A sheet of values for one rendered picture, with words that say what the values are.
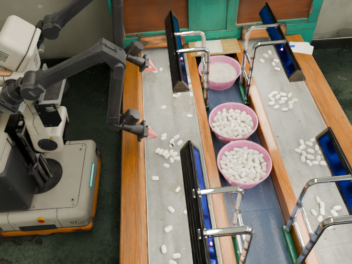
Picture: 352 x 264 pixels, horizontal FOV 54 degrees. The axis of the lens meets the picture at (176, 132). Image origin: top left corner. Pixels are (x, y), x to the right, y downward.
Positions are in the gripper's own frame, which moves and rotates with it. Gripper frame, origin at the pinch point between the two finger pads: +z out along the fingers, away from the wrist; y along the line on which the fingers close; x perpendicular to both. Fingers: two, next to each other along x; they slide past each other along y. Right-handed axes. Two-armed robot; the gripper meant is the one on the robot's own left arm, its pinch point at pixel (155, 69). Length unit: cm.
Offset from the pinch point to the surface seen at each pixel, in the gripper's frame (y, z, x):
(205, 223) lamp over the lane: -111, -5, -27
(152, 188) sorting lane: -74, 3, 13
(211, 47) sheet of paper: 27.2, 34.6, -18.5
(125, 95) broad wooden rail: -9.1, -8.4, 19.6
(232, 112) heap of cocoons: -30, 39, -18
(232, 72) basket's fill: 7, 46, -21
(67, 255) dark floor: -71, 4, 109
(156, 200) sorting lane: -80, 4, 12
